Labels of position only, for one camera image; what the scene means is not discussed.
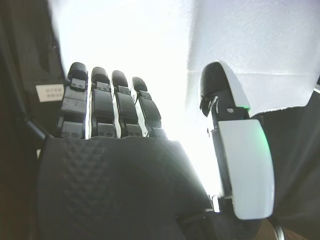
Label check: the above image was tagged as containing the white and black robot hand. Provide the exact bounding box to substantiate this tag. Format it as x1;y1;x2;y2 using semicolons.
36;60;276;240

